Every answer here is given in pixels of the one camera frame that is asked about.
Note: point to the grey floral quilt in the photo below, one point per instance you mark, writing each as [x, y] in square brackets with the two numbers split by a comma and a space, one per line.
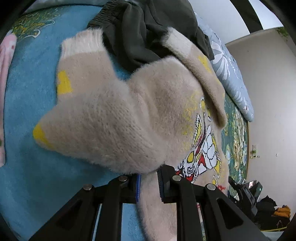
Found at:
[228, 72]

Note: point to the clothes pile on floor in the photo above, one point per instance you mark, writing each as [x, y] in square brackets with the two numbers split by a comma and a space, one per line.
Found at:
[270, 216]

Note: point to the dark grey trousers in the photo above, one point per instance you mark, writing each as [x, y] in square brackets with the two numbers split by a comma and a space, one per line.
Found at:
[132, 30]

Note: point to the beige fuzzy cartoon sweater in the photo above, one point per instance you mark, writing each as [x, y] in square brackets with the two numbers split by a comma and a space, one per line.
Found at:
[170, 111]

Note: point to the blue green floral blanket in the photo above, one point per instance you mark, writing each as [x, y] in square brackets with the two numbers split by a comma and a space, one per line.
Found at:
[37, 181]

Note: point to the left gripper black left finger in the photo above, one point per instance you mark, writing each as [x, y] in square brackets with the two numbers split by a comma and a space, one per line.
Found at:
[93, 213]

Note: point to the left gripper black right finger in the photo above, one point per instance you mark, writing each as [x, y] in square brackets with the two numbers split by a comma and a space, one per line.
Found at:
[204, 213]

